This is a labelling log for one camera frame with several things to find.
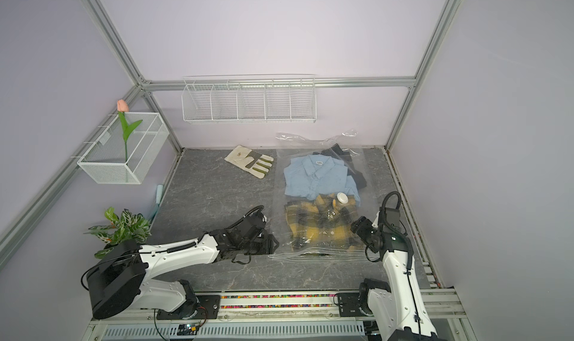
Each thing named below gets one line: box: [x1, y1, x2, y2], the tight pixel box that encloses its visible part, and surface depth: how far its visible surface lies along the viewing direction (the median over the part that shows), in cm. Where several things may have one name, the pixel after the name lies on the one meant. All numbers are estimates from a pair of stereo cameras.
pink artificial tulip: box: [116, 98, 143, 166], surface depth 81 cm
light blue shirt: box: [284, 154, 361, 207], surface depth 104 cm
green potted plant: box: [82, 207, 152, 259], surface depth 67 cm
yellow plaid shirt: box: [285, 192, 364, 251], surface depth 90 cm
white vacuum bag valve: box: [336, 192, 349, 205], surface depth 95 cm
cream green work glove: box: [224, 145, 275, 179], surface depth 118 cm
